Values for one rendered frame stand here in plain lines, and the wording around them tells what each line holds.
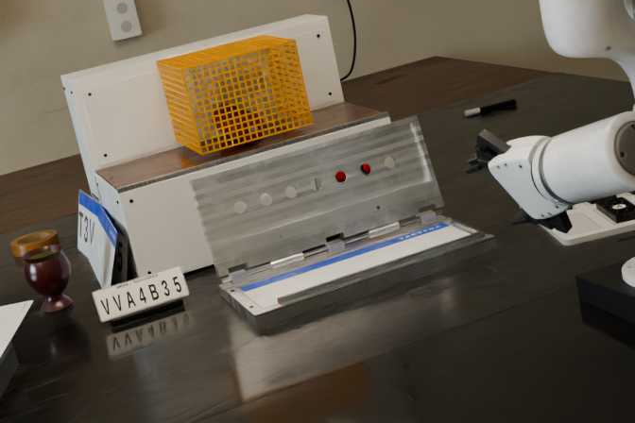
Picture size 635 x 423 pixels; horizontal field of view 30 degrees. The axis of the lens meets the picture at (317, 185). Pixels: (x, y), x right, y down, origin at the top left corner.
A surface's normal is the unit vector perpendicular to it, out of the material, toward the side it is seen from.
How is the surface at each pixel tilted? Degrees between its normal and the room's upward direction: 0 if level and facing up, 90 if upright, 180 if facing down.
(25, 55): 90
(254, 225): 74
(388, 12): 90
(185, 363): 0
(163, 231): 90
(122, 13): 90
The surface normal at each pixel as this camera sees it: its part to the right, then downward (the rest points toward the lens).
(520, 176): -0.70, 0.62
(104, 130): 0.36, 0.17
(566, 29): -0.57, 0.40
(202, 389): -0.20, -0.95
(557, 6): -0.73, 0.32
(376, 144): 0.29, -0.11
